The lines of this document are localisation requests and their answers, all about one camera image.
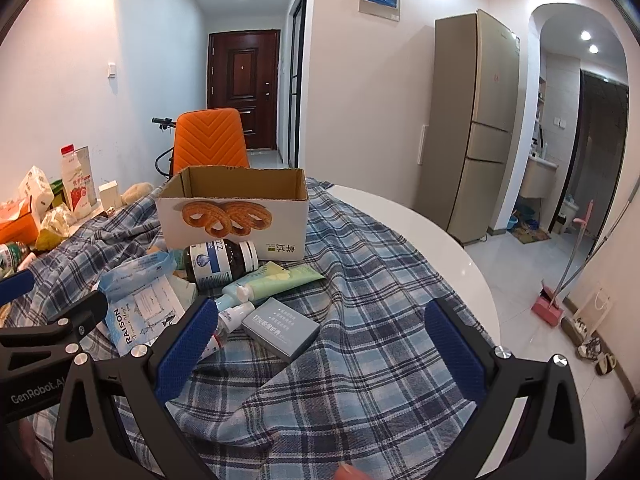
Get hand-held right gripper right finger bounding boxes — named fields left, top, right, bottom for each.
left=424, top=298, right=590, bottom=480

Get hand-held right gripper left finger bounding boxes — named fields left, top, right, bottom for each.
left=52, top=295, right=222, bottom=480

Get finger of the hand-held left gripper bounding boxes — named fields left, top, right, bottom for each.
left=0, top=290, right=109, bottom=362
left=0, top=270, right=35, bottom=307

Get pale green packet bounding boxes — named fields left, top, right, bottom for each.
left=167, top=271, right=200, bottom=312

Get small white spray bottle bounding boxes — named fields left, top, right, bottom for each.
left=202, top=301, right=257, bottom=361

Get light blue wipes packet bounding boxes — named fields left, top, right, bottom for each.
left=96, top=251, right=189, bottom=359

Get toothpaste boxes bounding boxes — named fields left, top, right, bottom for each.
left=182, top=239, right=261, bottom=292

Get small grey box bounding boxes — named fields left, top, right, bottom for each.
left=241, top=297, right=321, bottom=362

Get light green tube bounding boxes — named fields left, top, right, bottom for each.
left=221, top=261, right=325, bottom=303

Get cardboard box with pastry print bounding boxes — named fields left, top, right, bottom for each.
left=155, top=166, right=310, bottom=262

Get green plastic bottle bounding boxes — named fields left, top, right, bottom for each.
left=0, top=241, right=39, bottom=281

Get orange box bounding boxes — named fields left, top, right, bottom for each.
left=0, top=199, right=42, bottom=246

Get yellow snack bag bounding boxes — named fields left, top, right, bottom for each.
left=34, top=205, right=77, bottom=252

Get yellow and white tissue packet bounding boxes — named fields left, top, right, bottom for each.
left=18, top=165, right=55, bottom=212

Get blue plaid cloth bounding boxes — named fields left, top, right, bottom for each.
left=0, top=176, right=501, bottom=480

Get pink dustpan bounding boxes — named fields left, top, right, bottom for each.
left=530, top=282, right=566, bottom=329

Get red and white carton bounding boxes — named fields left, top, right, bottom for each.
left=60, top=144, right=99, bottom=221

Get small white box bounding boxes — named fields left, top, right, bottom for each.
left=98, top=180, right=124, bottom=210

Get beige plush toy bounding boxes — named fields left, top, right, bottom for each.
left=121, top=181, right=156, bottom=206

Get patterned floor mat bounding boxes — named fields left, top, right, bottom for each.
left=512, top=225, right=551, bottom=245

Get white paper bag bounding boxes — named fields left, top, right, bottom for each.
left=574, top=282, right=614, bottom=334

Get pink broom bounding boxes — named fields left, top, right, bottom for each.
left=542, top=199, right=597, bottom=312

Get white toilet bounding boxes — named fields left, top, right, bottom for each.
left=555, top=197, right=581, bottom=234

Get washbasin cabinet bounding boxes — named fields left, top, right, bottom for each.
left=519, top=155, right=560, bottom=199

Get orange chair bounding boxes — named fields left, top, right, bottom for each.
left=171, top=107, right=251, bottom=177

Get black bicycle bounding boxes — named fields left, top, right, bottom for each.
left=151, top=116, right=177, bottom=180

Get beige refrigerator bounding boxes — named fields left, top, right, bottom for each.
left=416, top=8, right=521, bottom=247

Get dark bathroom door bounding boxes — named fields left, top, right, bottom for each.
left=549, top=70, right=630, bottom=262

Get brown entrance door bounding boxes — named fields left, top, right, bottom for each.
left=208, top=29, right=281, bottom=151

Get black framed glass door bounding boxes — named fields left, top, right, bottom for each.
left=287, top=0, right=307, bottom=169

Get grey mop handle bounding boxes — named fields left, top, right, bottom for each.
left=564, top=200, right=632, bottom=304

